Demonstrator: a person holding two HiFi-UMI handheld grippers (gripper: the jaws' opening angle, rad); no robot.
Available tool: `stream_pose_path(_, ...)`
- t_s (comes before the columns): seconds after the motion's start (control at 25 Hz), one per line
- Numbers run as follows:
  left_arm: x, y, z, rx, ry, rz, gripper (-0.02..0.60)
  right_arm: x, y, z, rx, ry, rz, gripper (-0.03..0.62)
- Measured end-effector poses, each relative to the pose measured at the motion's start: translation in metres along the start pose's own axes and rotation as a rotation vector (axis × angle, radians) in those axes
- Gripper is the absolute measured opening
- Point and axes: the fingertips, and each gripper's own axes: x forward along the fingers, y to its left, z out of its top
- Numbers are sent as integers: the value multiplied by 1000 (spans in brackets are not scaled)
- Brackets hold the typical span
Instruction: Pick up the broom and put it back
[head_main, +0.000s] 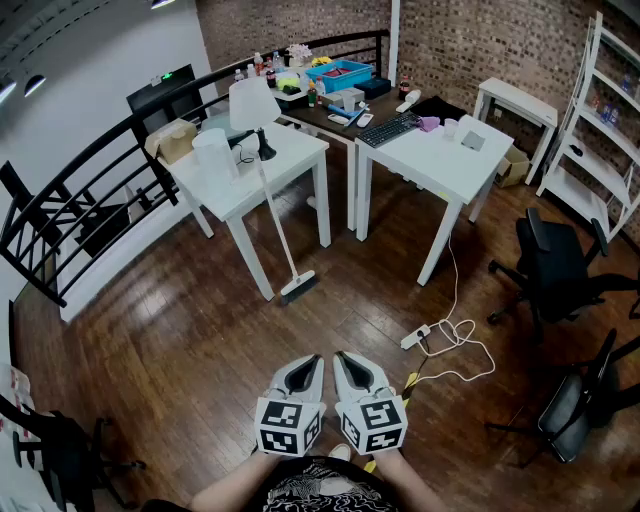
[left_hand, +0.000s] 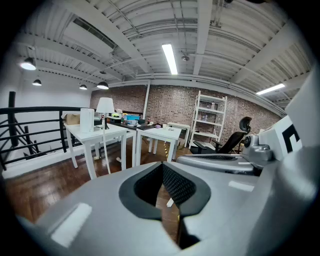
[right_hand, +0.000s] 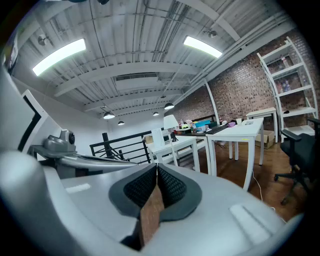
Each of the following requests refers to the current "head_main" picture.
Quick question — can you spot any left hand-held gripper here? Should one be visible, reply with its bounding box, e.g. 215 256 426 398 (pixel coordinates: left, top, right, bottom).
253 354 327 458

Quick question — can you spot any small white side table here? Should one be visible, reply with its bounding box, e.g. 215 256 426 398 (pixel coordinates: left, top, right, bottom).
472 77 559 186

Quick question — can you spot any black stair post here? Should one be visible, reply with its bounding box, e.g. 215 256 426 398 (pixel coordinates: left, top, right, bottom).
0 159 69 246

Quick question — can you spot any pack of clear water bottles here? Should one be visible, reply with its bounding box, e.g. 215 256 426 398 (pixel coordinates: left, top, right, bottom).
0 362 36 444

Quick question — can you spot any white handheld device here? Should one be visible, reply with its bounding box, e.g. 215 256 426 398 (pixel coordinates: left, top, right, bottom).
395 89 422 114

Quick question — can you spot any white tray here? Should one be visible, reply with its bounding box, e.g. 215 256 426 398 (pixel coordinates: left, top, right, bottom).
269 69 311 103

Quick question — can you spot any black metal railing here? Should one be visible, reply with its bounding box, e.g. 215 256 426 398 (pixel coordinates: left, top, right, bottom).
0 28 391 309

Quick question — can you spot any black office chair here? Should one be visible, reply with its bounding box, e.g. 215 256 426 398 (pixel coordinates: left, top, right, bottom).
484 327 640 466
0 394 147 512
487 207 640 341

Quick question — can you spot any white power strip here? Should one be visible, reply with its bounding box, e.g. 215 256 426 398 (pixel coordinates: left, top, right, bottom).
399 323 432 351

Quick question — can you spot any black cloth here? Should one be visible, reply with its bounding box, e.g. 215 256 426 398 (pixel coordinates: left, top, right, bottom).
409 95 469 124

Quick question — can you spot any yellow black floor tape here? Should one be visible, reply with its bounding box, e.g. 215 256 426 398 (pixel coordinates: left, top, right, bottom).
401 372 420 407

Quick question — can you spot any white square lamp table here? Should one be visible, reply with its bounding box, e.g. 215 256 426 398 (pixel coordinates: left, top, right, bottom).
158 122 333 303

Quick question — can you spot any white long-handled broom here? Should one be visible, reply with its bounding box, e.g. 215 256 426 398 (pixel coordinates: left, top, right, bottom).
255 158 320 307

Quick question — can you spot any white cylindrical appliance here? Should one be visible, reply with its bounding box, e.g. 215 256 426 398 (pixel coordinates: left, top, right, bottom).
191 127 240 187

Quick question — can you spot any grey square pad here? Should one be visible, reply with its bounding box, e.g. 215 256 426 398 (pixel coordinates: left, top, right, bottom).
460 128 487 153

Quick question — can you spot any black keyboard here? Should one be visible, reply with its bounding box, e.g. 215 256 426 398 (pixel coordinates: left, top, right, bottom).
356 111 423 149

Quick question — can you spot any dark wooden table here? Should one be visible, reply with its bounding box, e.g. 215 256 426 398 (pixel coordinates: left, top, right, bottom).
272 74 469 232

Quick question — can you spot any white table lamp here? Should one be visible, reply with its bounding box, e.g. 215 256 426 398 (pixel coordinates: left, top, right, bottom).
228 77 282 162

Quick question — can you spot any open brown cardboard box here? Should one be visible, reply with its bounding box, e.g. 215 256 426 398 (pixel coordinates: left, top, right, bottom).
494 144 531 189

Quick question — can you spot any black rectangular box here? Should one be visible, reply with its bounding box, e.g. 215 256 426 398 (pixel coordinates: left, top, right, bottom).
353 77 392 100

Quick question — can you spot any white keyboard table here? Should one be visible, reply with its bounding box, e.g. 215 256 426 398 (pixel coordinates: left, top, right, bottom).
353 113 515 287

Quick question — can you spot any person's left forearm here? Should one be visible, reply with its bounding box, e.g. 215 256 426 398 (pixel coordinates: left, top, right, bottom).
192 449 281 512

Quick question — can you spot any white vertical pipe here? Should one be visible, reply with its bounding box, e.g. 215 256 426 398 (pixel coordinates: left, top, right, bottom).
387 0 401 75

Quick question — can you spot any white shelf rack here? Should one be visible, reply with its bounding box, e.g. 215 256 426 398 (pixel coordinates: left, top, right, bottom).
535 10 640 244

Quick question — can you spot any person's right forearm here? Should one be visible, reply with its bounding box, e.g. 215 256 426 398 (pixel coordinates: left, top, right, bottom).
372 449 449 512

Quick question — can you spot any person's black printed shirt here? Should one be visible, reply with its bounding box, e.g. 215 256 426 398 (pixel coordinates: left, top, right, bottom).
262 455 401 512

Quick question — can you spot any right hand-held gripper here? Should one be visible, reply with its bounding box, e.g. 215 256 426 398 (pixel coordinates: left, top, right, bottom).
332 351 408 456

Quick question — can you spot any white pot with pale flowers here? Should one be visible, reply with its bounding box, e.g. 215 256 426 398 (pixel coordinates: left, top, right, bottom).
285 43 314 69

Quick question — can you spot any brown cardboard box with label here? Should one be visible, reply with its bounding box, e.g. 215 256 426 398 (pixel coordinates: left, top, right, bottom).
144 118 199 165

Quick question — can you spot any grey tissue box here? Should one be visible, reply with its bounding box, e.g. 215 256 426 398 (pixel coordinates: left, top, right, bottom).
319 85 366 109

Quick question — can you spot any black door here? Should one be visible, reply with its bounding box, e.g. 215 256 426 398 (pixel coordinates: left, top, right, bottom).
125 63 197 126

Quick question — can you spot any grey closed laptop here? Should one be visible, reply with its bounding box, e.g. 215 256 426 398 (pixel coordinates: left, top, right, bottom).
199 113 254 149

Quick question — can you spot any blue plastic bin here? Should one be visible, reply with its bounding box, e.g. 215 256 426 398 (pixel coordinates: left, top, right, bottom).
304 59 375 95

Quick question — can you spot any blue squeegee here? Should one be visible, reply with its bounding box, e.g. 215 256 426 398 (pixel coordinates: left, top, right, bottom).
342 102 371 127

